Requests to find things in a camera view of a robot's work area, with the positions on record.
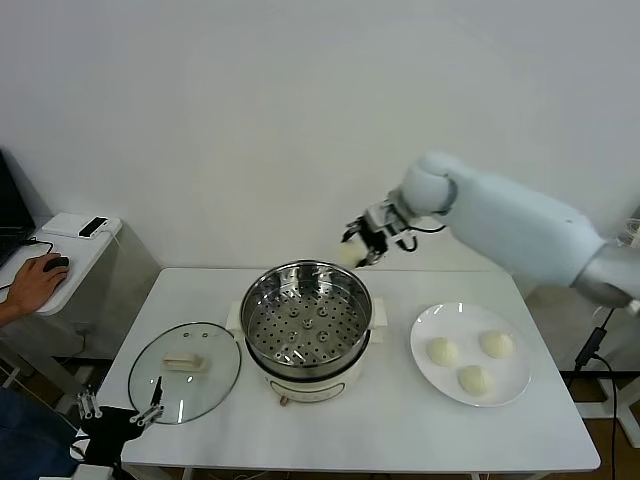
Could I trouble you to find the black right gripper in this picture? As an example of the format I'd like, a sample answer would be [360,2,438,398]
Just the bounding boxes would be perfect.
[342,216,416,270]

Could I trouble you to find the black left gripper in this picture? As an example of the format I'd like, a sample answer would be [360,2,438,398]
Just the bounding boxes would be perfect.
[75,374,166,470]

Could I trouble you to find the white steamed baozi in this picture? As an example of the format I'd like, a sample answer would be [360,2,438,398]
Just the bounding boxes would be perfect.
[335,240,367,270]
[457,364,495,398]
[478,329,515,360]
[425,336,460,367]

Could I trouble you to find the glass lid with cream handle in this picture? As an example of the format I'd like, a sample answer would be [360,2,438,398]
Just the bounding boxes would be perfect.
[127,321,243,426]

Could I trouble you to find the person's forearm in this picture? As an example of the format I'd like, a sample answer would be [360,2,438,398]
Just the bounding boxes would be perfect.
[0,298,22,329]

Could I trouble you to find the stainless steel steamer basket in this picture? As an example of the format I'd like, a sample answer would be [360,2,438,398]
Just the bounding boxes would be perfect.
[227,258,389,369]

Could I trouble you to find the person's hand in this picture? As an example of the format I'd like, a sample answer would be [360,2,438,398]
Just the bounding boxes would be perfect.
[7,253,70,317]

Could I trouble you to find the blue jeans leg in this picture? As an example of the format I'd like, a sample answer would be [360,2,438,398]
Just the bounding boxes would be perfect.
[0,387,84,480]

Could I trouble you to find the cream electric pot base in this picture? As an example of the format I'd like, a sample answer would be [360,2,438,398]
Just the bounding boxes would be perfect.
[228,319,389,409]

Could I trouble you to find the small black and white device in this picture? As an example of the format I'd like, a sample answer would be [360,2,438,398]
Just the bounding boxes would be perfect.
[78,216,110,239]

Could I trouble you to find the flat white box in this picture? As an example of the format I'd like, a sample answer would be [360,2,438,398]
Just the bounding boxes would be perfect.
[40,212,123,240]

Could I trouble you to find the white round plate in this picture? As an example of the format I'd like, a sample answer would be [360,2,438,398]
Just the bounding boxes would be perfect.
[409,301,532,409]

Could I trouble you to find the black laptop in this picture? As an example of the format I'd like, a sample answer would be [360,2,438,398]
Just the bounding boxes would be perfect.
[0,147,39,269]

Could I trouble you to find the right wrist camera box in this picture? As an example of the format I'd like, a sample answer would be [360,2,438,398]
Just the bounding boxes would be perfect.
[366,201,399,226]

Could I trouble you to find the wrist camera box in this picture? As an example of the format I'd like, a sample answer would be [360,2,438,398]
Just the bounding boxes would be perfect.
[74,463,115,480]
[366,201,399,226]

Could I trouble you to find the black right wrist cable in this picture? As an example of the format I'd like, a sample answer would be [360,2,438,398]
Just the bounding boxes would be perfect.
[397,223,447,252]

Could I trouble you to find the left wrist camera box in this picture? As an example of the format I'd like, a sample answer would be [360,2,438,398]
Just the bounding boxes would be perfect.
[74,463,115,480]

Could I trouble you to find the black mouse cable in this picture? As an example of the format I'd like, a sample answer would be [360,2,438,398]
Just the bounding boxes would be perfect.
[0,237,55,292]

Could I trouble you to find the black cable with adapter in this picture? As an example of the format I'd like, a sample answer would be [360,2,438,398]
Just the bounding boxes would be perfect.
[573,307,621,480]

